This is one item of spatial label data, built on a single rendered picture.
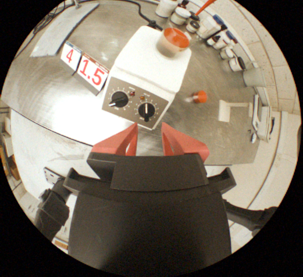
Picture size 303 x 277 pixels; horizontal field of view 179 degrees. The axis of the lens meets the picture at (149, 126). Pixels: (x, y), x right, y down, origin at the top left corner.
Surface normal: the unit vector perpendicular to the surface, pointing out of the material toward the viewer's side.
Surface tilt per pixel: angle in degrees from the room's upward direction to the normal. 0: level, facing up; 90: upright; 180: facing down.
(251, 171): 90
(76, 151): 0
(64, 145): 0
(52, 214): 81
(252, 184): 90
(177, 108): 0
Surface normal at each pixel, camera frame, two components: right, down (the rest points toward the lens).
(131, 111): 0.02, 0.58
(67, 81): 0.24, 0.14
